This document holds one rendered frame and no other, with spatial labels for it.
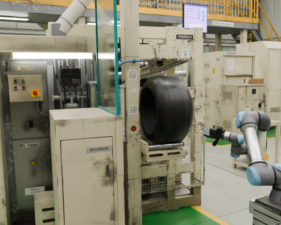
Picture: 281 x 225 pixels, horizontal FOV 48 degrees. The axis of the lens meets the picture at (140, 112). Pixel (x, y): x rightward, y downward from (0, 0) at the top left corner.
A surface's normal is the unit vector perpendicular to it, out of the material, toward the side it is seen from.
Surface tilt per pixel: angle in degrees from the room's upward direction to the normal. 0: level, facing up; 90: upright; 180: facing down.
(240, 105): 90
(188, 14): 90
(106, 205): 90
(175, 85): 41
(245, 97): 90
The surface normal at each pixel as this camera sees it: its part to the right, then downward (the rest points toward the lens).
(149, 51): 0.33, 0.11
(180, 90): 0.25, -0.52
